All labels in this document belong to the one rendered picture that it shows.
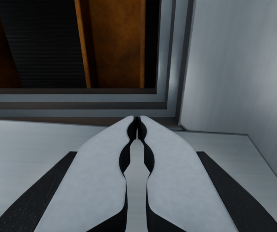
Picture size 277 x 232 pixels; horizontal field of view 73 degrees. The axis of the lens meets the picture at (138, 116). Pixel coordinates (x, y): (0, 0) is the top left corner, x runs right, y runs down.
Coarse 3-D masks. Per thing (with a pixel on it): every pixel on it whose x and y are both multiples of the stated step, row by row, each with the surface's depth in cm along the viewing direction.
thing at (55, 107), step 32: (160, 0) 12; (192, 0) 10; (160, 32) 13; (160, 64) 14; (0, 96) 15; (32, 96) 15; (64, 96) 15; (96, 96) 15; (128, 96) 15; (160, 96) 15
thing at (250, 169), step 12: (252, 144) 14; (240, 156) 15; (252, 156) 15; (240, 168) 15; (252, 168) 15; (264, 168) 15; (240, 180) 16; (252, 180) 16; (264, 180) 16; (276, 180) 16; (252, 192) 17; (264, 192) 17; (276, 192) 17; (264, 204) 18; (276, 204) 18
